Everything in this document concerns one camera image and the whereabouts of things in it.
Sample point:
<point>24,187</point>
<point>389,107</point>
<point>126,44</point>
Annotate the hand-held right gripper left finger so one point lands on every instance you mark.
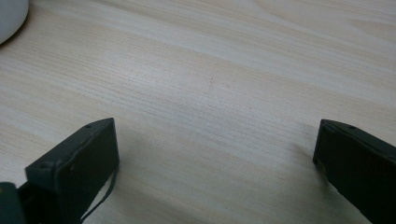
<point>81,165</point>

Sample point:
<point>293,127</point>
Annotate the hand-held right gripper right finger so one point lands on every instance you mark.
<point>358,168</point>

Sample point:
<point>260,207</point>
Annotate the white round object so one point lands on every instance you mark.
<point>11,17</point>

